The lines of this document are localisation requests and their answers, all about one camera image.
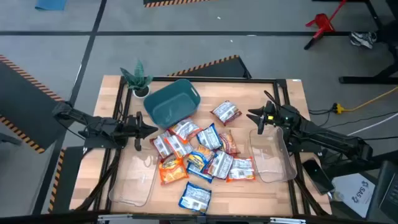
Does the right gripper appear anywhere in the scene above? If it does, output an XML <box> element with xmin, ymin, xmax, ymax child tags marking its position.
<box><xmin>246</xmin><ymin>100</ymin><xmax>282</xmax><ymax>135</ymax></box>

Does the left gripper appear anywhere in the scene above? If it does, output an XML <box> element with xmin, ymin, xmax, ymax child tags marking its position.
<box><xmin>123</xmin><ymin>111</ymin><xmax>159</xmax><ymax>152</ymax></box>

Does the red ramen noodle pack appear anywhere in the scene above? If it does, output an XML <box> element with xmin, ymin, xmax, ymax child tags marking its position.
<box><xmin>206</xmin><ymin>149</ymin><xmax>234</xmax><ymax>180</ymax></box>
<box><xmin>218</xmin><ymin>129</ymin><xmax>241</xmax><ymax>156</ymax></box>
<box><xmin>149</xmin><ymin>130</ymin><xmax>175</xmax><ymax>160</ymax></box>
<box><xmin>210</xmin><ymin>100</ymin><xmax>243</xmax><ymax>126</ymax></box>

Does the teal plastic bin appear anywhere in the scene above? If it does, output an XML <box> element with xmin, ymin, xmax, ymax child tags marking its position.
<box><xmin>143</xmin><ymin>78</ymin><xmax>201</xmax><ymax>130</ymax></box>

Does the clear plastic bin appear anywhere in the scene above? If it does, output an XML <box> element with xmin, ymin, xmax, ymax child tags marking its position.
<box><xmin>248</xmin><ymin>126</ymin><xmax>298</xmax><ymax>184</ymax></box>
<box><xmin>108</xmin><ymin>146</ymin><xmax>161</xmax><ymax>208</ymax></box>

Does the potted snake plant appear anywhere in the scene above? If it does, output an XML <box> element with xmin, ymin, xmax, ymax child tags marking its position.
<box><xmin>120</xmin><ymin>60</ymin><xmax>154</xmax><ymax>100</ymax></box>

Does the black hazard-striped floor mat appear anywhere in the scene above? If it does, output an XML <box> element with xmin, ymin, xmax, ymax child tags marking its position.
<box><xmin>48</xmin><ymin>146</ymin><xmax>85</xmax><ymax>214</ymax></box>
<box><xmin>167</xmin><ymin>54</ymin><xmax>252</xmax><ymax>79</ymax></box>
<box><xmin>142</xmin><ymin>0</ymin><xmax>215</xmax><ymax>9</ymax></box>
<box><xmin>0</xmin><ymin>54</ymin><xmax>81</xmax><ymax>154</ymax></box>

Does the black smartphone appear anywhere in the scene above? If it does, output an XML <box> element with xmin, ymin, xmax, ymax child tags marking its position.
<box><xmin>302</xmin><ymin>157</ymin><xmax>336</xmax><ymax>195</ymax></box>

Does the silver metal bar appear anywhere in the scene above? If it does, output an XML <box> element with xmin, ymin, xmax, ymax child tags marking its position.
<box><xmin>98</xmin><ymin>213</ymin><xmax>307</xmax><ymax>224</ymax></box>

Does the red metal stand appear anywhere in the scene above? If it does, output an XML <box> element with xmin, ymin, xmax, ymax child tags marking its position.
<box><xmin>303</xmin><ymin>0</ymin><xmax>348</xmax><ymax>50</ymax></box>

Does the person's shoe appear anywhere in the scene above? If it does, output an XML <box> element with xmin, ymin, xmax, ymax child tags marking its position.
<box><xmin>349</xmin><ymin>30</ymin><xmax>377</xmax><ymax>50</ymax></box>

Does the black laptop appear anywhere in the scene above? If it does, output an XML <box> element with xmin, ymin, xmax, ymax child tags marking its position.
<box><xmin>366</xmin><ymin>160</ymin><xmax>398</xmax><ymax>223</ymax></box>

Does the person's leg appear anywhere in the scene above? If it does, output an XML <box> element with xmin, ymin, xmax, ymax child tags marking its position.
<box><xmin>374</xmin><ymin>18</ymin><xmax>398</xmax><ymax>60</ymax></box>

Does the blue floor mat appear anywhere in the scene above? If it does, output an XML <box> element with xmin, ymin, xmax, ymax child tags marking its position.
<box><xmin>34</xmin><ymin>0</ymin><xmax>68</xmax><ymax>11</ymax></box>

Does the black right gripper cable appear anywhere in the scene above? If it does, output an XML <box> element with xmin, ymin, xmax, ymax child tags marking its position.
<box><xmin>263</xmin><ymin>90</ymin><xmax>292</xmax><ymax>110</ymax></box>

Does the yellow extension cord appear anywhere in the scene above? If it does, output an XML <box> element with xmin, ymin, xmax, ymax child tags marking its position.
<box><xmin>334</xmin><ymin>86</ymin><xmax>398</xmax><ymax>114</ymax></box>

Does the black desk leg frame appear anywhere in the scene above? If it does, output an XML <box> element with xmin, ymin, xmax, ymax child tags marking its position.
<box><xmin>338</xmin><ymin>0</ymin><xmax>398</xmax><ymax>85</ymax></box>

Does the white floor cable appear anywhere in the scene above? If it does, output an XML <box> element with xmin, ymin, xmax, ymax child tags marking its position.
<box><xmin>346</xmin><ymin>112</ymin><xmax>398</xmax><ymax>137</ymax></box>

